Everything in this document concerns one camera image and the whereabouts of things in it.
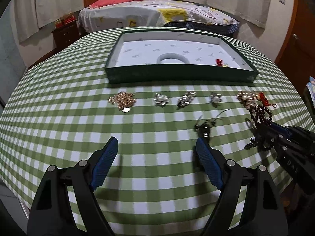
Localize green jewelry tray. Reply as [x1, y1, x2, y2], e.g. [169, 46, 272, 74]
[105, 31, 259, 84]

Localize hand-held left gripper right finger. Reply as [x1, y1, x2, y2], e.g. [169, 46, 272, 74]
[195, 138, 288, 236]

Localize green checkered tablecloth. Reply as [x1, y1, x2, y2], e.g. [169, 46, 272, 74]
[0, 26, 315, 236]

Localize silver crystal brooch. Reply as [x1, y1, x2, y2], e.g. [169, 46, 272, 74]
[177, 91, 197, 109]

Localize blue white printed paper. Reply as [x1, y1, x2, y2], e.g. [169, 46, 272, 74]
[306, 77, 315, 100]

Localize gold chain brooch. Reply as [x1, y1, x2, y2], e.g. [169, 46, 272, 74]
[108, 91, 137, 113]

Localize white jade bangle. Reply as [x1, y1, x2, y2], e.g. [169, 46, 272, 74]
[157, 53, 190, 64]

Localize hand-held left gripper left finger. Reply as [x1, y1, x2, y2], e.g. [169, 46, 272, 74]
[27, 136, 119, 236]

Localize dark wooden nightstand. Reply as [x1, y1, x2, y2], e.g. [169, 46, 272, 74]
[51, 21, 80, 50]

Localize frosted glass panel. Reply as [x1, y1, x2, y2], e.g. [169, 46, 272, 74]
[0, 5, 27, 105]

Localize red pillow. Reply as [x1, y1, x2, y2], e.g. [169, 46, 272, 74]
[89, 0, 144, 9]

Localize dark green corded pendant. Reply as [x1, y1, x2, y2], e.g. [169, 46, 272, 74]
[194, 109, 232, 143]

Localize gold pearl brooch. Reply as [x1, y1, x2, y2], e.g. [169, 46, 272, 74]
[237, 91, 259, 108]

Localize pearl flower brooch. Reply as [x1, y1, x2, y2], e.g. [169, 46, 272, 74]
[153, 93, 170, 107]
[209, 93, 223, 107]

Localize red gift boxes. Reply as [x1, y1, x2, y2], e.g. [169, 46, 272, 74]
[55, 13, 76, 28]

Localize dark red bead bracelet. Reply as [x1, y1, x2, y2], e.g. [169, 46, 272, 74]
[244, 104, 273, 151]

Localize bed with patterned bedspread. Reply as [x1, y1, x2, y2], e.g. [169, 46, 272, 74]
[78, 0, 240, 37]

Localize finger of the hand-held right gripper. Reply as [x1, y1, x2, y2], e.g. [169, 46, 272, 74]
[254, 125, 286, 151]
[267, 122, 295, 138]

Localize wooden door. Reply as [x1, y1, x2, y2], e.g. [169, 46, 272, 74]
[274, 0, 315, 94]

